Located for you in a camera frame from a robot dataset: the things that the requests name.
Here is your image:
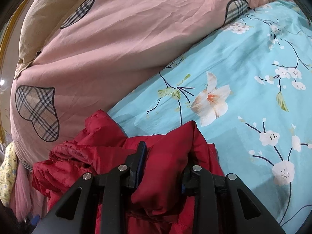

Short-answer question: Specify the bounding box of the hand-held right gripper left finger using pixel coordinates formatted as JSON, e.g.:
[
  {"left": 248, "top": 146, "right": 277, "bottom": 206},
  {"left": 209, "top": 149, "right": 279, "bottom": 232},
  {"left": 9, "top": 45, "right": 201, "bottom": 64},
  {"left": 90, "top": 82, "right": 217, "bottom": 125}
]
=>
[{"left": 32, "top": 141, "right": 148, "bottom": 234}]

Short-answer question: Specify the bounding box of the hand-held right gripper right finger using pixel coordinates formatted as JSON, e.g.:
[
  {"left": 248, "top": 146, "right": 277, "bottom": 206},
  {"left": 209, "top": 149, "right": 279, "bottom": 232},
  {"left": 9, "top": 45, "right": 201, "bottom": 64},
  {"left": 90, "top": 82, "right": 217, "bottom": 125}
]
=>
[{"left": 182, "top": 164, "right": 285, "bottom": 234}]

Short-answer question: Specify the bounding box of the red quilted jacket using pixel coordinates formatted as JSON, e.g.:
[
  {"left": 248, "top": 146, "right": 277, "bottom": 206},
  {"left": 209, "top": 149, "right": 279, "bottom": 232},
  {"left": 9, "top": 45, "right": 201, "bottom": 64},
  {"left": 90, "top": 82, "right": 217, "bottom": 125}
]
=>
[{"left": 31, "top": 110, "right": 226, "bottom": 234}]

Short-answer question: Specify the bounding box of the blue floral bed sheet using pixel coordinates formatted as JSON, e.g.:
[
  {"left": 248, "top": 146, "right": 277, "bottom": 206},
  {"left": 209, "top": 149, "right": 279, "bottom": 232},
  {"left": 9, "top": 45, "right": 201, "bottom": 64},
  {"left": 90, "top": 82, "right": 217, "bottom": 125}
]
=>
[{"left": 107, "top": 1, "right": 312, "bottom": 232}]

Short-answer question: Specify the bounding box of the plain pink blanket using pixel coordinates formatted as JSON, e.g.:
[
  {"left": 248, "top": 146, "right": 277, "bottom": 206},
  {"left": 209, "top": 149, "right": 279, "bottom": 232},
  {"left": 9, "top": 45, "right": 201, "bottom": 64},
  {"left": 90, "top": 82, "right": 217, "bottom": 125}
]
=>
[{"left": 15, "top": 168, "right": 49, "bottom": 221}]

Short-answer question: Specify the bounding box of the pink quilt with plaid hearts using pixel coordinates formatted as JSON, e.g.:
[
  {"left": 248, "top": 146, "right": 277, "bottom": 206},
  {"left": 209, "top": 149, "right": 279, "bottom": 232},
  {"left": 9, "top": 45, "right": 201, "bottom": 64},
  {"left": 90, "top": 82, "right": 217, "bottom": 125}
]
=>
[{"left": 10, "top": 0, "right": 296, "bottom": 171}]

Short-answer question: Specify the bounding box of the yellow floral blanket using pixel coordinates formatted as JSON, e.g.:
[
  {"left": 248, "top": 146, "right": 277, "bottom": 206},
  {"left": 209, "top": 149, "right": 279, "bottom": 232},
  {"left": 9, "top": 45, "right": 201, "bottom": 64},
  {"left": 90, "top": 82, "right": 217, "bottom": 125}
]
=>
[{"left": 0, "top": 143, "right": 18, "bottom": 206}]

